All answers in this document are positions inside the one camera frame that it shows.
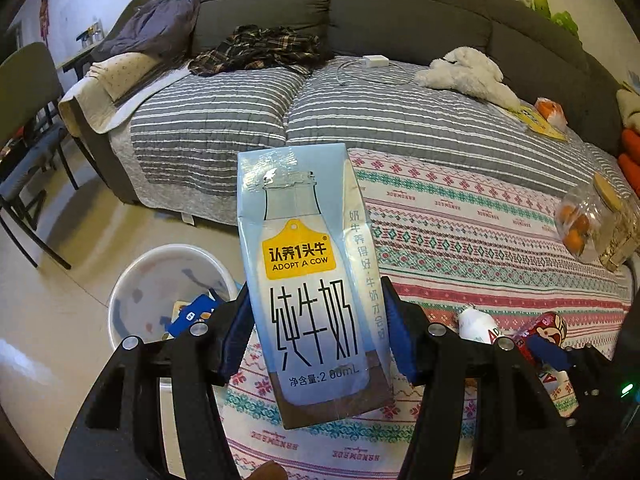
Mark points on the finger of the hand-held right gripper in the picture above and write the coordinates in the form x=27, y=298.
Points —
x=634, y=310
x=545, y=352

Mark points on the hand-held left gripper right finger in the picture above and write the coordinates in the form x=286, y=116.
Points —
x=400, y=347

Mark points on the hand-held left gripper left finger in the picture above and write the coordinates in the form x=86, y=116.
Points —
x=235, y=342

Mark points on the red can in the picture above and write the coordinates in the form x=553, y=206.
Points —
x=547, y=327

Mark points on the small blue box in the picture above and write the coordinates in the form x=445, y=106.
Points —
x=197, y=310

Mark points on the light blue milk carton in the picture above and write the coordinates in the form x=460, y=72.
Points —
x=310, y=310

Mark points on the white trash bin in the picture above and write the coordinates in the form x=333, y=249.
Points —
x=145, y=285

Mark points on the person's left hand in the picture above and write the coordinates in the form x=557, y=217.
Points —
x=267, y=471

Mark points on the large white plastic bottle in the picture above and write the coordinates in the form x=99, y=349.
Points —
x=475, y=322

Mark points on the glass jar with oranges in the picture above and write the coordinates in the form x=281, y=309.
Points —
x=585, y=225

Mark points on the patterned tablecloth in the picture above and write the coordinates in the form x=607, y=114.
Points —
x=440, y=240

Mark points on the orange cushion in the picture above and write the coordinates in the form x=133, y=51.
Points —
x=631, y=170
x=632, y=142

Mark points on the beige blanket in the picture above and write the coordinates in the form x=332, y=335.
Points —
x=630, y=107

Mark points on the yellow booklet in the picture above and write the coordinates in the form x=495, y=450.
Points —
x=532, y=121

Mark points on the orange snack bag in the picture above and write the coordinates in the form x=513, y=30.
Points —
x=549, y=110

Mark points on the grey striped sofa cover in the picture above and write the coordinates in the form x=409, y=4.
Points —
x=400, y=130

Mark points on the white quilted throw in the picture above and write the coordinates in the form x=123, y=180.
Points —
x=95, y=115

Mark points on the white plush dog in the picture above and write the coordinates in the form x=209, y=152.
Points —
x=465, y=72

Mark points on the white charger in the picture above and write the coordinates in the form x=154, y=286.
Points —
x=375, y=60

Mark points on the beige pillow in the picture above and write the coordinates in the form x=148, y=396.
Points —
x=122, y=72

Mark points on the dark plaid shirt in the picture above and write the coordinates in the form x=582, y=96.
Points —
x=255, y=47

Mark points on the yellow green plush toy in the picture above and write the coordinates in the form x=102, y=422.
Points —
x=540, y=2

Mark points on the small desk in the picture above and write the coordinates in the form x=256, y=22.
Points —
x=75, y=60

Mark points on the purple jacket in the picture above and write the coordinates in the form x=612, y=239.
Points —
x=150, y=25

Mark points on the grey sofa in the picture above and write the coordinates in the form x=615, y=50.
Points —
x=400, y=10

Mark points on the clear plastic bottle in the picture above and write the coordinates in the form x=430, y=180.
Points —
x=92, y=32

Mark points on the red hanging ornament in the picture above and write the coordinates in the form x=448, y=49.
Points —
x=44, y=15

